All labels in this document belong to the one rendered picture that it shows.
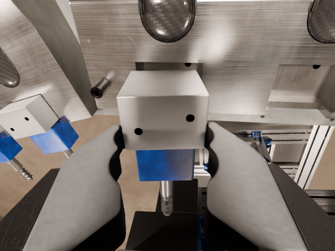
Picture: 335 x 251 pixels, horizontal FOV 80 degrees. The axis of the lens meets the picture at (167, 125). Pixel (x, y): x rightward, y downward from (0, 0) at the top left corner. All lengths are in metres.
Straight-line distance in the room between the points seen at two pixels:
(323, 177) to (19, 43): 1.80
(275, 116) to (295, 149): 0.93
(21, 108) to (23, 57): 0.05
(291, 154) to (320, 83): 1.04
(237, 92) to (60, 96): 0.19
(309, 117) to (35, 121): 0.34
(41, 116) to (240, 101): 0.21
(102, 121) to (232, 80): 1.29
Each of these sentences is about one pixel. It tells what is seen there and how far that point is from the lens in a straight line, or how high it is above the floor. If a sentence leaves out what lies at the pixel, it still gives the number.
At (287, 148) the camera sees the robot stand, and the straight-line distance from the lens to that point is 1.22.
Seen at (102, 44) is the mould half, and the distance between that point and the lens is 0.17.
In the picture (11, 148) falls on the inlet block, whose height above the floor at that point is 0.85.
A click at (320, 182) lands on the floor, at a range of 1.86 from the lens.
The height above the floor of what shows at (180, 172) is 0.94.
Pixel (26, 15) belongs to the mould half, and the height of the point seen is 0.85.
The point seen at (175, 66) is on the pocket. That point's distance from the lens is 0.19.
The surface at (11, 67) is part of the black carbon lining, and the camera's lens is 0.29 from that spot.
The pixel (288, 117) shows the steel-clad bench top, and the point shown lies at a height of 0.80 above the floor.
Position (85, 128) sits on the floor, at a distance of 1.53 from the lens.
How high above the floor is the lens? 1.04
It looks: 53 degrees down
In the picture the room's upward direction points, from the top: 168 degrees counter-clockwise
